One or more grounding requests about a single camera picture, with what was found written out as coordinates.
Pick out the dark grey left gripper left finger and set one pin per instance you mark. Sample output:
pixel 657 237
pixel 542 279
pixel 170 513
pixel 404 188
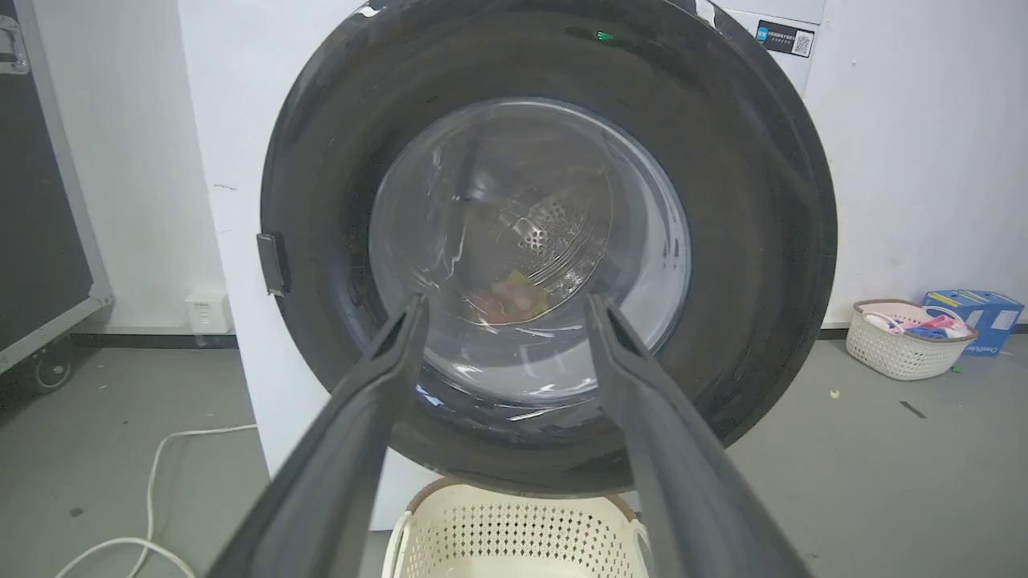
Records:
pixel 337 466

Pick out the cream perforated laundry basket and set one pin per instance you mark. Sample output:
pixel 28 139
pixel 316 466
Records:
pixel 514 534

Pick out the black QR code sticker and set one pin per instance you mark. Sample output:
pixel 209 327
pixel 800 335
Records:
pixel 785 38

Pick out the round black washing machine door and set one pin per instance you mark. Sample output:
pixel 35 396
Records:
pixel 723 241

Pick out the black flight case with wheels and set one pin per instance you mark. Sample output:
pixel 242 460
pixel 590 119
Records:
pixel 36 209

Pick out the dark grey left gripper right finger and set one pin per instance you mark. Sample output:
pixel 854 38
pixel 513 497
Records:
pixel 683 466

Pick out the small cream basket with clothes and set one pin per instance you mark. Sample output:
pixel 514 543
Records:
pixel 903 349

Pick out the white wall socket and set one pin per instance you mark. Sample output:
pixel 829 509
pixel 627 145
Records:
pixel 208 311

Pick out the blue cardboard box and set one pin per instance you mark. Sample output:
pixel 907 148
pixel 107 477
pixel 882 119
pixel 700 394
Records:
pixel 984 313

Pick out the white washing machine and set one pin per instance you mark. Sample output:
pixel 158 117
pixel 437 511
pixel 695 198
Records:
pixel 241 201

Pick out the colourful clothes inside drum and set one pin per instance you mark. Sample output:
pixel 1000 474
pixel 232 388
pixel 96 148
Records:
pixel 514 299

